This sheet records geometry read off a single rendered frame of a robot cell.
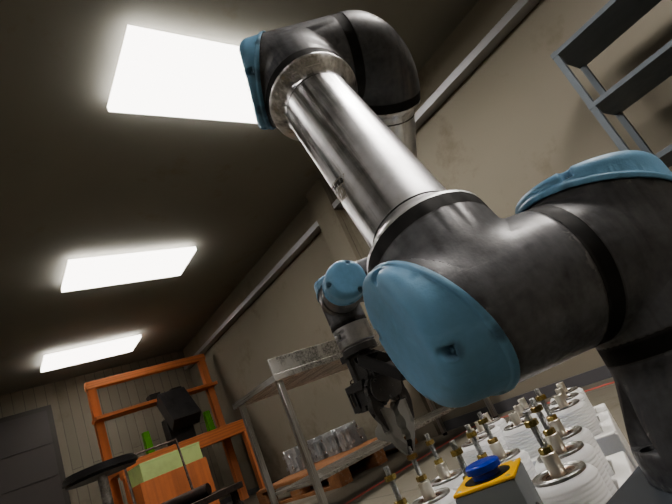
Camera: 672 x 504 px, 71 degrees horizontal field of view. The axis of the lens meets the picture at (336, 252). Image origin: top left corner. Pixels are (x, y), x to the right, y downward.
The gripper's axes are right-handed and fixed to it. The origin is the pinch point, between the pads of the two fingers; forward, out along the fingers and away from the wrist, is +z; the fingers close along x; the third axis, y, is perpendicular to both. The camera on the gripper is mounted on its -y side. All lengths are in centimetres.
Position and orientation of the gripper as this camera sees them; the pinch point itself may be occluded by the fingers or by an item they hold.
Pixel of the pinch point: (409, 445)
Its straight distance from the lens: 92.6
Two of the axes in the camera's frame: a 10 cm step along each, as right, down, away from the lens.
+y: -4.8, 4.9, 7.3
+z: 3.9, 8.6, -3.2
